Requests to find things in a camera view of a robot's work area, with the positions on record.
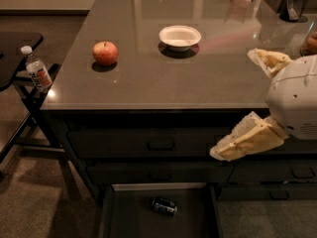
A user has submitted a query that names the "blue pepsi can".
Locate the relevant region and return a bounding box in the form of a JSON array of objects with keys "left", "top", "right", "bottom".
[{"left": 152, "top": 197, "right": 177, "bottom": 216}]

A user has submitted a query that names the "black side table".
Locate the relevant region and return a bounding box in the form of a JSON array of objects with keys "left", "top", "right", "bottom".
[{"left": 0, "top": 32, "right": 60, "bottom": 162}]

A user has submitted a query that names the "glass jar with snacks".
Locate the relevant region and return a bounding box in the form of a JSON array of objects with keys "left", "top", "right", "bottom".
[{"left": 300, "top": 21, "right": 317, "bottom": 56}]

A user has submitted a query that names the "dark bottom right drawer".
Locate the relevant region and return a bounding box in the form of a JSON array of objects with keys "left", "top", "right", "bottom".
[{"left": 219, "top": 183, "right": 317, "bottom": 200}]

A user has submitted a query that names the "clear plastic water bottle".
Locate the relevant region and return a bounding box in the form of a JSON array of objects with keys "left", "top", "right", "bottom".
[{"left": 21, "top": 46, "right": 53, "bottom": 93}]

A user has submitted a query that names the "dark top left drawer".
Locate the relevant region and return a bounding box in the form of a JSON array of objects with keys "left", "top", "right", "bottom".
[{"left": 67, "top": 127, "right": 230, "bottom": 159}]

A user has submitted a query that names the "open dark bottom drawer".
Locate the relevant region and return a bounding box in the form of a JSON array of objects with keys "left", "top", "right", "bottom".
[{"left": 98, "top": 183, "right": 223, "bottom": 238}]

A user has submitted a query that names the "dark middle right drawer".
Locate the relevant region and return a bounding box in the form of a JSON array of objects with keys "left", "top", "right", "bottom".
[{"left": 229, "top": 160, "right": 317, "bottom": 182}]

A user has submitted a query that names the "dark middle left drawer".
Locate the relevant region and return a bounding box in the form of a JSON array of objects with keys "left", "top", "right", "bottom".
[{"left": 86, "top": 162, "right": 233, "bottom": 184}]

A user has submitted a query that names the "red apple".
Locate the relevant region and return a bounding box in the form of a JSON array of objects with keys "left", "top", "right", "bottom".
[{"left": 92, "top": 42, "right": 119, "bottom": 66}]

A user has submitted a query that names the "white paper bowl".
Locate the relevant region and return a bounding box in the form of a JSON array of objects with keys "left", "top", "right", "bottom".
[{"left": 158, "top": 25, "right": 201, "bottom": 52}]

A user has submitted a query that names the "grey counter cabinet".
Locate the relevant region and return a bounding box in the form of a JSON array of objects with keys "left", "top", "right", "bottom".
[{"left": 42, "top": 0, "right": 316, "bottom": 199}]

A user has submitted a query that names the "dark top right drawer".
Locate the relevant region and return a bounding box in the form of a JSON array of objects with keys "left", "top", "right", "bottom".
[{"left": 260, "top": 138, "right": 317, "bottom": 155}]

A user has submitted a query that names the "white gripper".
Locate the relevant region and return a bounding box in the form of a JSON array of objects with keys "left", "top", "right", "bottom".
[{"left": 209, "top": 49, "right": 317, "bottom": 161}]

